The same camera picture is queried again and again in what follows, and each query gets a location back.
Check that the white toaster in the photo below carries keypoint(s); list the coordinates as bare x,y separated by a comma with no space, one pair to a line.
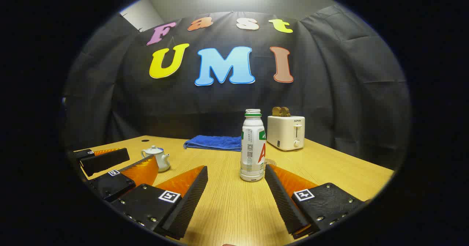
285,132

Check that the brown toast slice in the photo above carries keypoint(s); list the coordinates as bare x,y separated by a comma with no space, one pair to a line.
286,112
276,111

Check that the blue towel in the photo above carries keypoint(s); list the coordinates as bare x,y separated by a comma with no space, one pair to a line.
212,142

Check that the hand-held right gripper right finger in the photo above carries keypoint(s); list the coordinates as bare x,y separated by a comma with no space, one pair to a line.
282,198

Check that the white ceramic teacup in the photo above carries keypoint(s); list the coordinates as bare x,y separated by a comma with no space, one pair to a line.
161,163

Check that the white plastic water bottle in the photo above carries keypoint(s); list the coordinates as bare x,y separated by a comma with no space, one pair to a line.
251,147

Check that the round beige coaster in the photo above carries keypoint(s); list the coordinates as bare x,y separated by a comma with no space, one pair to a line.
270,162

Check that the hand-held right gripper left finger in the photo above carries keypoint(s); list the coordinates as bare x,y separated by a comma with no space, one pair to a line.
190,202

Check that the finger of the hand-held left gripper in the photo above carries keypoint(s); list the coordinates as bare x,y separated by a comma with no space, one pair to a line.
110,185
106,161

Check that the black backdrop cloth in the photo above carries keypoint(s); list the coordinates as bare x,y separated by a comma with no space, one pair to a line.
329,92

